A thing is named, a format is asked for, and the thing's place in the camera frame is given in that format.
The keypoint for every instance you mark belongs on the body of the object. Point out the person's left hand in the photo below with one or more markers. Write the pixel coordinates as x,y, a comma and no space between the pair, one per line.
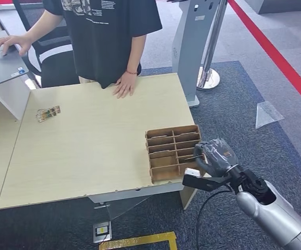
125,84

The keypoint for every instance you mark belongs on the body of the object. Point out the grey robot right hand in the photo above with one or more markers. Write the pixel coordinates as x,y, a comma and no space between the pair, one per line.
219,157

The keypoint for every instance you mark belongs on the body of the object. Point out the person's right hand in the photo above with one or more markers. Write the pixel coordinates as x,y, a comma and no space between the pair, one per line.
12,42

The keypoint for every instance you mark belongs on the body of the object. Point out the person's left forearm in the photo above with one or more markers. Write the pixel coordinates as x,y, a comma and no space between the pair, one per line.
135,53

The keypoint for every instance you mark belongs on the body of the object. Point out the person's right forearm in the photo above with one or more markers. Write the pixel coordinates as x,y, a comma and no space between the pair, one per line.
44,27

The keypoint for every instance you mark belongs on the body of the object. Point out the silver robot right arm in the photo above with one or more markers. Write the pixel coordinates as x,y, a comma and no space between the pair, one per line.
277,214

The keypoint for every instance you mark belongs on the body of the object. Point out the person in black shirt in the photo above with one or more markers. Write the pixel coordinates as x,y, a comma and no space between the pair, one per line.
103,41

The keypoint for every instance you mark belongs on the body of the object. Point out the brown wooden card holder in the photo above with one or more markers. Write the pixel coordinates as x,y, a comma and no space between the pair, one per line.
165,155

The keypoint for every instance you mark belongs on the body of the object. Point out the colourful printed card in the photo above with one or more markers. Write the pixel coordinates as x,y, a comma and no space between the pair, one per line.
48,113

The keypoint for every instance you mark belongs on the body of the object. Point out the grey laptop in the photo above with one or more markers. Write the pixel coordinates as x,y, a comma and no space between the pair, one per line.
1,64

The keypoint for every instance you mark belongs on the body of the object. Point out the white laptop riser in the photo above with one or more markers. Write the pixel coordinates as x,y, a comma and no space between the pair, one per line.
12,96

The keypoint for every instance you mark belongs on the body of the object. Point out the black office chair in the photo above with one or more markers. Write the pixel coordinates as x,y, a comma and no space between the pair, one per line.
53,65

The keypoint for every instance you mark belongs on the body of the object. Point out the clear plastic sheet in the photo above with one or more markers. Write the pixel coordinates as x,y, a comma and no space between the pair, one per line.
266,114

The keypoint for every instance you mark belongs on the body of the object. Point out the grey kiosk stand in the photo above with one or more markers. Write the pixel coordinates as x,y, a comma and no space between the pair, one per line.
192,48

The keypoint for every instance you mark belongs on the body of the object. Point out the red barrier belt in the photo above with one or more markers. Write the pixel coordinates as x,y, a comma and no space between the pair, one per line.
275,55

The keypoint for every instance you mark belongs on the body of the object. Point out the metal floor socket box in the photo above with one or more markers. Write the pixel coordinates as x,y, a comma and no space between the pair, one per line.
102,232

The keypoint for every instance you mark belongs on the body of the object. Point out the grey platform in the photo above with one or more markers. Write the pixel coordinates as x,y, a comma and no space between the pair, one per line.
283,5

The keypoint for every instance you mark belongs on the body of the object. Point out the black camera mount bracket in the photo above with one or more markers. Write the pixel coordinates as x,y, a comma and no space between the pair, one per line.
205,183

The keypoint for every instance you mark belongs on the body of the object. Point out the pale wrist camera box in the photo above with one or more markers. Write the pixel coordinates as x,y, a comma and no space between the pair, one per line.
192,172

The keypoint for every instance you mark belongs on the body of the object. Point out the chrome stanchion post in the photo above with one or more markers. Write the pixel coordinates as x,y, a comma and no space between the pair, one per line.
209,77

